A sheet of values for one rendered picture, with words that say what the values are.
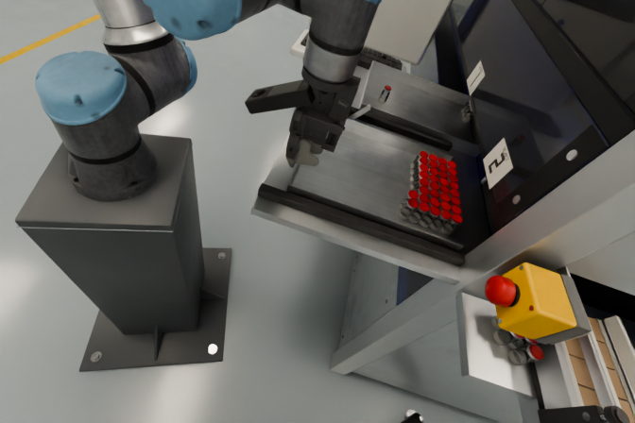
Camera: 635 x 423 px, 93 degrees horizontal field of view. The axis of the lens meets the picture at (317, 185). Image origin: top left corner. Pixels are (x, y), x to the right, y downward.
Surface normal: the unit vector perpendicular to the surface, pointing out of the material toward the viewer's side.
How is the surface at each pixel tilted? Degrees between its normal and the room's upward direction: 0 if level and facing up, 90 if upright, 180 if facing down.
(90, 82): 8
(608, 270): 90
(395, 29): 90
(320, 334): 0
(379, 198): 0
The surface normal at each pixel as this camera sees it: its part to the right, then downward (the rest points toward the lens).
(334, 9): -0.40, 0.64
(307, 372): 0.24, -0.62
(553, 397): -0.94, -0.33
